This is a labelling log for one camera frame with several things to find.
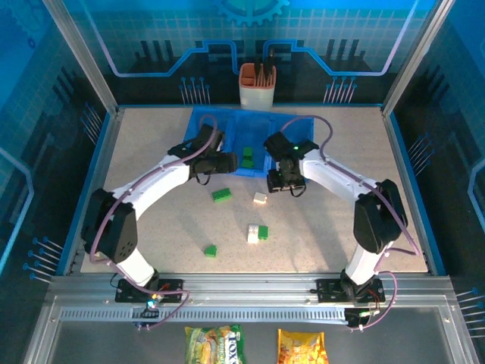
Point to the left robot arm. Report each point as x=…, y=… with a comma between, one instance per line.
x=151, y=186

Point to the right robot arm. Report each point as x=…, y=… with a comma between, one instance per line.
x=333, y=174

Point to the long green lego brick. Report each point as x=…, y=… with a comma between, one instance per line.
x=221, y=195

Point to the blue three-compartment bin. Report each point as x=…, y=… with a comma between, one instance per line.
x=250, y=125

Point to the white lego brick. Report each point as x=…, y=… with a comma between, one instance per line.
x=260, y=198
x=252, y=233

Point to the orange and white utensil holder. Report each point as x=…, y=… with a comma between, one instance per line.
x=257, y=96

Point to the green snack bag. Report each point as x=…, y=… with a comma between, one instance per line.
x=214, y=343

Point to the yellow snack bag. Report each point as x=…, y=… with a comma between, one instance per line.
x=302, y=347

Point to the aluminium frame rail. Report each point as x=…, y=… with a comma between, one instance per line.
x=246, y=288

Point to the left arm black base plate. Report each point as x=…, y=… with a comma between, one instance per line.
x=172, y=290

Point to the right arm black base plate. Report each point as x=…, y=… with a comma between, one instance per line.
x=327, y=290

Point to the aluminium frame post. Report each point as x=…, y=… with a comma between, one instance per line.
x=84, y=57
x=415, y=57

